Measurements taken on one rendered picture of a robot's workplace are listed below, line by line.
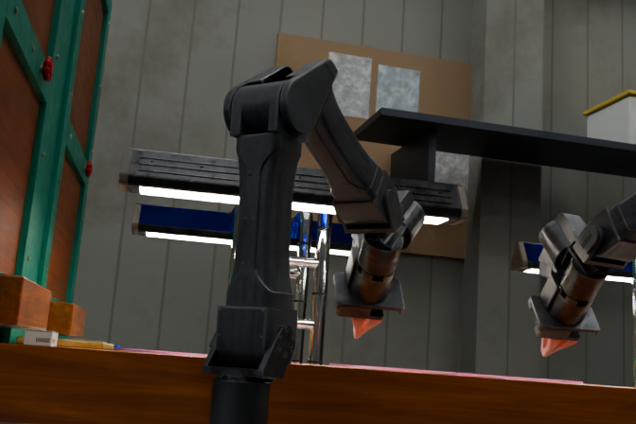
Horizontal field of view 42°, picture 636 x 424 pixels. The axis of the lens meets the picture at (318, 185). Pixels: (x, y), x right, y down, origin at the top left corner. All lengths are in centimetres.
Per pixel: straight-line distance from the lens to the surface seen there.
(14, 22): 132
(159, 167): 146
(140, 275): 361
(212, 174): 146
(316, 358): 163
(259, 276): 91
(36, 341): 116
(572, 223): 135
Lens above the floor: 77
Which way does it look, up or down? 12 degrees up
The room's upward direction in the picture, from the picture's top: 4 degrees clockwise
